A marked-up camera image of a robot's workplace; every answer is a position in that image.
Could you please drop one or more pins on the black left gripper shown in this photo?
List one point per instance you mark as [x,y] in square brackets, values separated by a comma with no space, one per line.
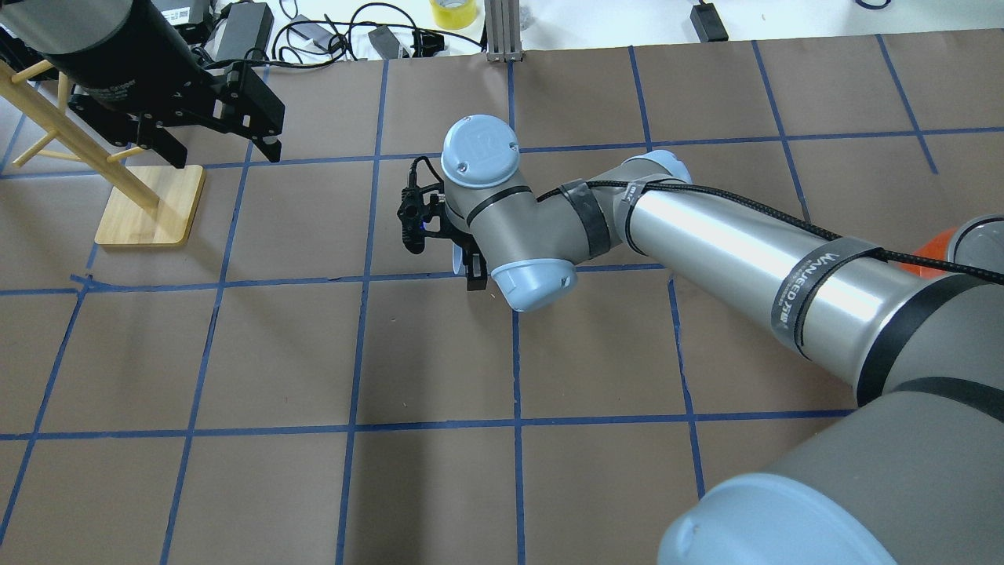
[140,69]

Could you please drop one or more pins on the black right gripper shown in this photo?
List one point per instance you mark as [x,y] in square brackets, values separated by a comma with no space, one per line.
[474,275]

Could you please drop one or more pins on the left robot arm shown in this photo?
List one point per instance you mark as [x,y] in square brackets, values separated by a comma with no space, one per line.
[22,18]

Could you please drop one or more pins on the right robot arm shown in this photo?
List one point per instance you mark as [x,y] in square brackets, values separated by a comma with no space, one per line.
[913,476]

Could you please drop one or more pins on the wooden cup rack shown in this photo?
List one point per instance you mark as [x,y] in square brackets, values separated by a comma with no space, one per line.
[149,206]

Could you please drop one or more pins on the black power adapter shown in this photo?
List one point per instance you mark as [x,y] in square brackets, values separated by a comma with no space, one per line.
[246,30]

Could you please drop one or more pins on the yellow tape roll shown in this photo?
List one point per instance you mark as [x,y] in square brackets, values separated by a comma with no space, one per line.
[454,14]

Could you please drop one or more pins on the orange round container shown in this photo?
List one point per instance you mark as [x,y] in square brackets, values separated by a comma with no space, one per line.
[935,249]

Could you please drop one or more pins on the aluminium frame post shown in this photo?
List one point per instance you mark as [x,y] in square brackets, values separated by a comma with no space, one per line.
[503,33]

